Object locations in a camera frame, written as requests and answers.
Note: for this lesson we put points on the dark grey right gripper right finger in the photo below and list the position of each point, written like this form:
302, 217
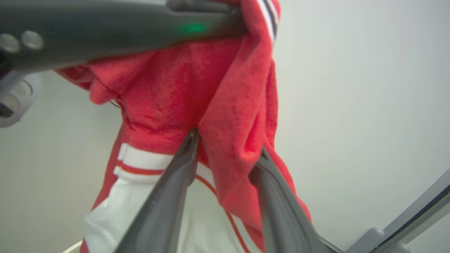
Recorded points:
284, 218

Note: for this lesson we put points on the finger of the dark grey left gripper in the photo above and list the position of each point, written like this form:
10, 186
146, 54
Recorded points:
204, 5
105, 28

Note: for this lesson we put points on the red white sports jersey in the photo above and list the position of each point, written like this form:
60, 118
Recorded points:
182, 95

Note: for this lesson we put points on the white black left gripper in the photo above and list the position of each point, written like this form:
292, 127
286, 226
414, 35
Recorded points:
19, 100

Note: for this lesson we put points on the large white partition panel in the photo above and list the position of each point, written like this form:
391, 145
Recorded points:
422, 207

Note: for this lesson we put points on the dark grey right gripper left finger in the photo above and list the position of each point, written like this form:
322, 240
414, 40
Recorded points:
158, 211

